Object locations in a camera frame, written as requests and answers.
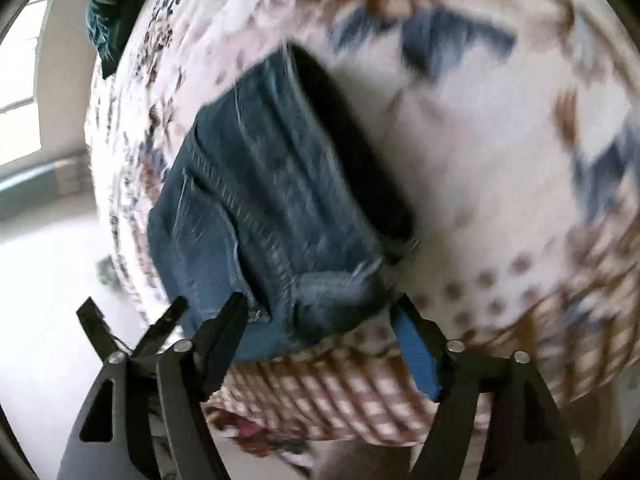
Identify dark blue denim pants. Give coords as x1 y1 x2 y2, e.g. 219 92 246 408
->
148 44 416 362

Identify clutter on floor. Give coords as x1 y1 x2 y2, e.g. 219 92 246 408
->
203 405 316 479

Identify bright window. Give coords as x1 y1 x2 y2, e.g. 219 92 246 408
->
0 0 49 165

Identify floral white bed blanket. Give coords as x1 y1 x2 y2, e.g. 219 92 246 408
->
85 0 639 445

